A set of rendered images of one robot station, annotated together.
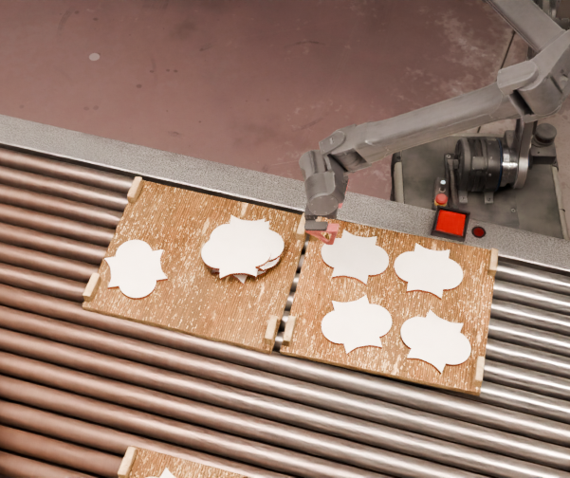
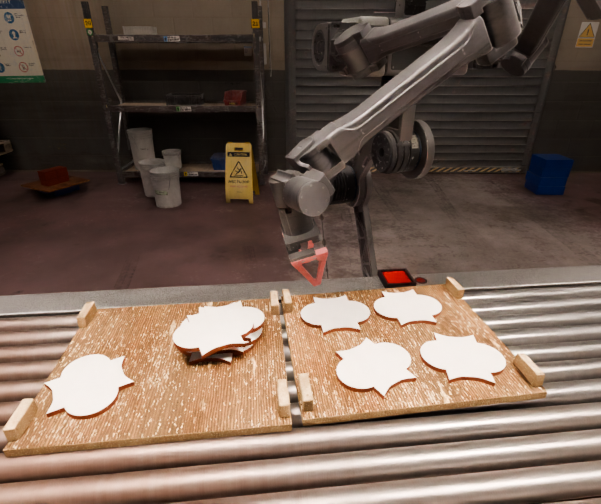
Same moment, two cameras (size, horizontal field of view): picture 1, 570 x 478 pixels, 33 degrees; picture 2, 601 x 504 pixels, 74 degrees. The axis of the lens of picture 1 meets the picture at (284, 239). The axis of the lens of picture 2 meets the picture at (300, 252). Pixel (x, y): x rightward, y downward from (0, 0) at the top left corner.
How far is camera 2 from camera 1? 135 cm
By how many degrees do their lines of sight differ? 32
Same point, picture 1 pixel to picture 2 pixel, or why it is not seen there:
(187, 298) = (163, 397)
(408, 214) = (358, 282)
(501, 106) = (474, 32)
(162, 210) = (120, 325)
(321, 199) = (311, 189)
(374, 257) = (353, 308)
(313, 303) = (316, 361)
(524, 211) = not seen: hidden behind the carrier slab
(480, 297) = (466, 314)
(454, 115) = (426, 62)
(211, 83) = not seen: hidden behind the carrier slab
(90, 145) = (38, 300)
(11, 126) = not seen: outside the picture
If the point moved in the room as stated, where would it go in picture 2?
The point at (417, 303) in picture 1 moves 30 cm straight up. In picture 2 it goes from (418, 333) to (442, 188)
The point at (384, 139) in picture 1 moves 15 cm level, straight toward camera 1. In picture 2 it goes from (358, 119) to (393, 135)
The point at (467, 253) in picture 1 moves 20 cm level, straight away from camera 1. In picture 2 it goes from (427, 290) to (406, 252)
